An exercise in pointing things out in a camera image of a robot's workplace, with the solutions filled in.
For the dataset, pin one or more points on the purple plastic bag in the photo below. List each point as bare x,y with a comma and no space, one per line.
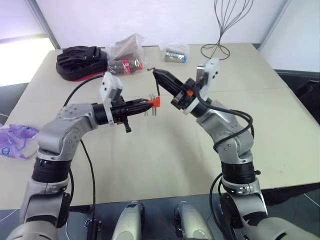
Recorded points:
15,140

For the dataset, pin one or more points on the silver rounded shape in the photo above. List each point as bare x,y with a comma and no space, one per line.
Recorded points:
191,222
128,222

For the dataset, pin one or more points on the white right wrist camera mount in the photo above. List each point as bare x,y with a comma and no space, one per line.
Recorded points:
212,70

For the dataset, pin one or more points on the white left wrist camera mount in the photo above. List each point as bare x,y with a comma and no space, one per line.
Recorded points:
109,87

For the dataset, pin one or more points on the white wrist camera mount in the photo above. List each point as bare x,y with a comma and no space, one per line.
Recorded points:
212,70
109,87

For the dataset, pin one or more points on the red hex key holder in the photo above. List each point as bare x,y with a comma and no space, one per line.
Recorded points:
156,102

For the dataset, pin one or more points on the grey frame post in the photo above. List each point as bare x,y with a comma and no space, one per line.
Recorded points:
43,25
271,25

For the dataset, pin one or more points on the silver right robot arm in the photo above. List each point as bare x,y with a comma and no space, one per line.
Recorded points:
225,125

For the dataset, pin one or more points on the dark furniture piece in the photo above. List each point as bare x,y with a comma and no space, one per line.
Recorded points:
305,92

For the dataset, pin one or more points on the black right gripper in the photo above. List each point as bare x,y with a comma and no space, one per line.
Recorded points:
186,96

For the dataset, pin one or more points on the clear plastic bag silver contents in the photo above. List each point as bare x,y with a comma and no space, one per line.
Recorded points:
176,48

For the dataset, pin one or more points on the black red packaged item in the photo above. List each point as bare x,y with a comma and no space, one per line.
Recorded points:
125,67

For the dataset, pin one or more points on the clear plastic bag dark contents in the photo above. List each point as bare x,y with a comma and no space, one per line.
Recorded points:
127,47

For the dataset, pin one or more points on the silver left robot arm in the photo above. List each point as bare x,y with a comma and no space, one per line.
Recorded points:
62,130

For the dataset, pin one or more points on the black padded mitt with red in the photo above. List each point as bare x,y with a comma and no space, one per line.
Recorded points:
80,62

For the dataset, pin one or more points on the silver cylindrical item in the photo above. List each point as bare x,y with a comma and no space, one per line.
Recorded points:
175,56

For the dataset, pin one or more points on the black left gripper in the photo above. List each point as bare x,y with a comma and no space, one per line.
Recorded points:
119,112

